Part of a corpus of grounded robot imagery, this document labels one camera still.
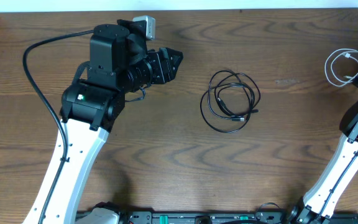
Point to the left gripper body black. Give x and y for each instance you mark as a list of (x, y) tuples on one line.
[(160, 66)]

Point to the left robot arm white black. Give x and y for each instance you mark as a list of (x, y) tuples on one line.
[(119, 63)]

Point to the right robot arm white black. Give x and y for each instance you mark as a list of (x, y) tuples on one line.
[(318, 204)]

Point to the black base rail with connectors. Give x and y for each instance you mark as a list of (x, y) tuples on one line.
[(111, 213)]

